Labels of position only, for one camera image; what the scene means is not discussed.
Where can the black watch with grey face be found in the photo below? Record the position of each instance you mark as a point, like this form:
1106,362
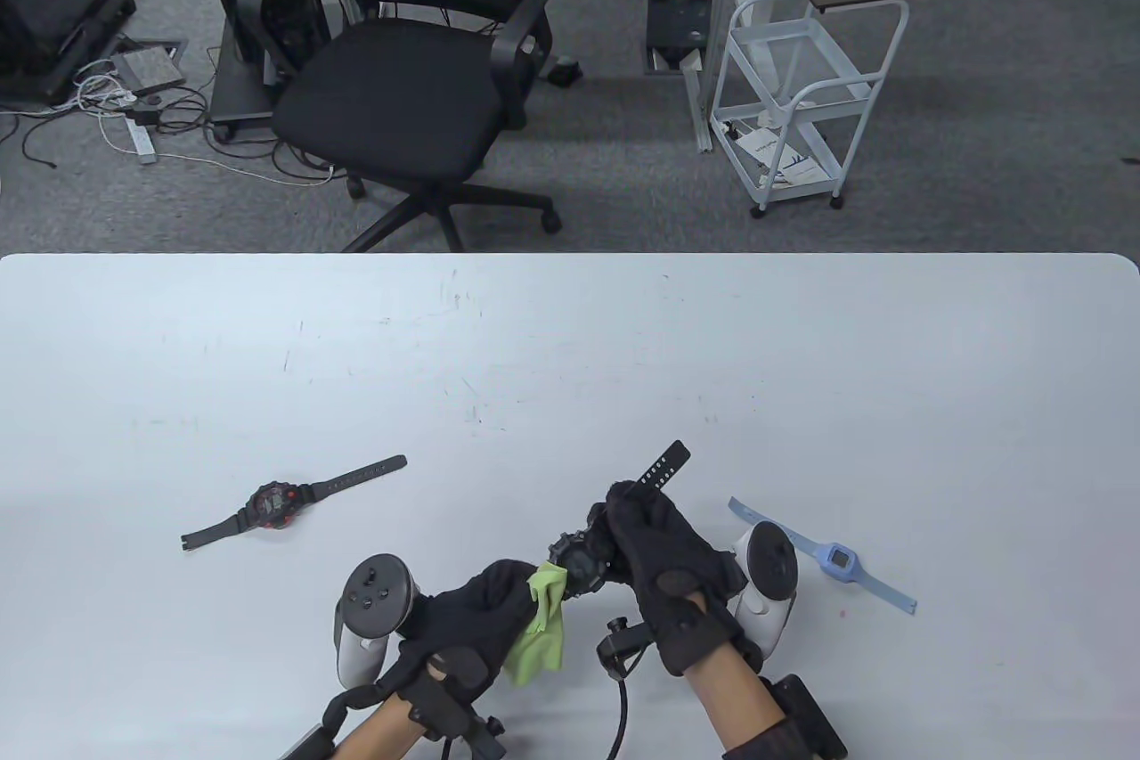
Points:
581,564

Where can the grey floor plate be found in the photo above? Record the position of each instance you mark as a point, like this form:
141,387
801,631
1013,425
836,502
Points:
147,65

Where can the black wrist camera unit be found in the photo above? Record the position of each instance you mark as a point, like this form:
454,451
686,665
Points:
307,744
810,715

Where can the white paper booklet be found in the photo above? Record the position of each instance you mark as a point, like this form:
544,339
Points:
775,159

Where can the small black floor device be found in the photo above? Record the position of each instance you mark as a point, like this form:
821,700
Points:
563,72

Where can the light blue watch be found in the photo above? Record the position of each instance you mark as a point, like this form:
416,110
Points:
837,559

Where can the white metal stand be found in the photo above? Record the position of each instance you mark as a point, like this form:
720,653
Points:
697,101

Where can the white power strip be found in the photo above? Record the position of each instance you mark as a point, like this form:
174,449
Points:
142,143

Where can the black power adapter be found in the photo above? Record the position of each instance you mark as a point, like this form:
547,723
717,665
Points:
147,117

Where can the black watch with red face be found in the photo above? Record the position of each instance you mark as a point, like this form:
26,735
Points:
272,503

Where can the black open floor hatch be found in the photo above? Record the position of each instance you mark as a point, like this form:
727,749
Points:
677,20

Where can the person's left forearm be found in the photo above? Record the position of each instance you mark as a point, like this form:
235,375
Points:
383,724

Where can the green cleaning cloth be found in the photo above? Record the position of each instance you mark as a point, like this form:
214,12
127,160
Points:
539,644

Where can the black computer cart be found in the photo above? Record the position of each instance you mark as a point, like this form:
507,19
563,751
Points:
240,87

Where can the person's right hand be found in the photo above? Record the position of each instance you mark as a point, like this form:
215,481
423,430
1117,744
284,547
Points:
677,582

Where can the black forearm band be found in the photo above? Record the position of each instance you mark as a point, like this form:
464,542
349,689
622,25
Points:
770,740

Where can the person's right forearm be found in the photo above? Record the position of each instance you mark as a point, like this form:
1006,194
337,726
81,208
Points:
735,698

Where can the person's left hand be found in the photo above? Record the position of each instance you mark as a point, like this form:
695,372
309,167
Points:
472,613

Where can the black mesh office chair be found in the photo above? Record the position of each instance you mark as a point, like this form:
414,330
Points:
392,101

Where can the black glove sensor box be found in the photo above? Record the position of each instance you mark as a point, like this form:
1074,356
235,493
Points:
628,644
454,720

